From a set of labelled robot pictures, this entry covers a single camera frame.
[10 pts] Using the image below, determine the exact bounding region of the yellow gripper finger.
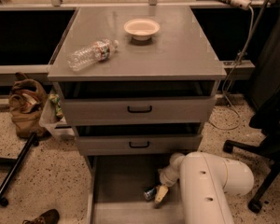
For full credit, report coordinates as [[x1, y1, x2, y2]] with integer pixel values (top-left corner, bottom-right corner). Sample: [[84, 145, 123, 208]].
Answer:
[[154, 185, 169, 204]]

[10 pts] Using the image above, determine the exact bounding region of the clear plastic bin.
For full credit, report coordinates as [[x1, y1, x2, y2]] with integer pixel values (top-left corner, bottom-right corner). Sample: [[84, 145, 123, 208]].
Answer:
[[39, 98, 74, 140]]

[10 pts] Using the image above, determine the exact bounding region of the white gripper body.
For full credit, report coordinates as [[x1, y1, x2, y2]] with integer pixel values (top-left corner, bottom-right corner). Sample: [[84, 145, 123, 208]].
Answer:
[[160, 153, 185, 187]]

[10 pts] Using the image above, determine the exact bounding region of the grey drawer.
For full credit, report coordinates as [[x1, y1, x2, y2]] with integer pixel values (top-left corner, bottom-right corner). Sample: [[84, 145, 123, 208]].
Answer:
[[76, 123, 202, 156], [88, 154, 185, 224], [54, 82, 216, 126]]

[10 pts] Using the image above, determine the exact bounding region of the white paper bowl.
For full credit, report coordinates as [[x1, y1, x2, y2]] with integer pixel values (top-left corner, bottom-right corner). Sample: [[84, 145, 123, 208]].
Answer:
[[124, 19, 161, 41]]

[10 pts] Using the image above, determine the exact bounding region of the green snack packet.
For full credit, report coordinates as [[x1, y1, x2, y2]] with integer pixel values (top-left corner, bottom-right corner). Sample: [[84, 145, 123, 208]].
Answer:
[[49, 94, 63, 119]]

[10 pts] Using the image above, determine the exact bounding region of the black office chair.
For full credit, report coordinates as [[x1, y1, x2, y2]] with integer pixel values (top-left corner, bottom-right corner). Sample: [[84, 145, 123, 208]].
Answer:
[[223, 85, 280, 214]]

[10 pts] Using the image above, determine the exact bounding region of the brown canvas bag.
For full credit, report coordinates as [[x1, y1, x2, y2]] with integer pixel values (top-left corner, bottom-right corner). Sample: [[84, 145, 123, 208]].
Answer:
[[8, 72, 48, 138]]

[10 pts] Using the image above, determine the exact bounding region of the brown shoe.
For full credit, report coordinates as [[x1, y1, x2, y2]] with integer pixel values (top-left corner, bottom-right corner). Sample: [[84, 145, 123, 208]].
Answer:
[[22, 209, 60, 224]]

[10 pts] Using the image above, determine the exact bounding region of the grey drawer cabinet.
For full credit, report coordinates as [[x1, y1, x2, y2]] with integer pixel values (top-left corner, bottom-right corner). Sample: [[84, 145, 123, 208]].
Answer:
[[47, 5, 228, 224]]

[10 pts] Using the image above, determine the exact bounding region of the grey hanging cable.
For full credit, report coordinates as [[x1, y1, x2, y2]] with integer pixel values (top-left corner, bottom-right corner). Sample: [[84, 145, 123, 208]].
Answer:
[[208, 0, 276, 132]]

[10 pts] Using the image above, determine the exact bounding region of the bottom grey drawer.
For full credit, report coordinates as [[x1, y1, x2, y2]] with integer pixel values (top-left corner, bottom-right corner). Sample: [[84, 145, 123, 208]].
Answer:
[[88, 154, 185, 224]]

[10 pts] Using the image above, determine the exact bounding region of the blue silver redbull can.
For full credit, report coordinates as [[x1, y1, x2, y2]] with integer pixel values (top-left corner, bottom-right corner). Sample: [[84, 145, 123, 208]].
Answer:
[[143, 187, 157, 201]]

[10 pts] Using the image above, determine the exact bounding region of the black metal stand leg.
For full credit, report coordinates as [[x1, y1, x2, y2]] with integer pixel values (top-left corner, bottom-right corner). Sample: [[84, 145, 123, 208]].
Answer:
[[0, 133, 39, 207]]

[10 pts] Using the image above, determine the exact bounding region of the middle grey drawer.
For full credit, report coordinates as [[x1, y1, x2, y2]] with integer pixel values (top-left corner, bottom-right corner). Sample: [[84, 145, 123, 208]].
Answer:
[[76, 123, 202, 156]]

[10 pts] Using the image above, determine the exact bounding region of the top grey drawer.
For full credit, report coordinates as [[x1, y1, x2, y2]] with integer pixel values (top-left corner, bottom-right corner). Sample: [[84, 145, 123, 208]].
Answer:
[[54, 82, 216, 126]]

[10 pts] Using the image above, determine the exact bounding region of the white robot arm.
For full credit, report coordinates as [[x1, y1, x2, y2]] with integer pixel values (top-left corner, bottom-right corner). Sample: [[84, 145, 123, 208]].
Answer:
[[155, 152, 254, 224]]

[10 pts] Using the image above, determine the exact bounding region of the clear plastic water bottle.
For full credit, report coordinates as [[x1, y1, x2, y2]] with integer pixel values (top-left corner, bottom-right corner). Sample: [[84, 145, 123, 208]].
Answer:
[[67, 39, 119, 72]]

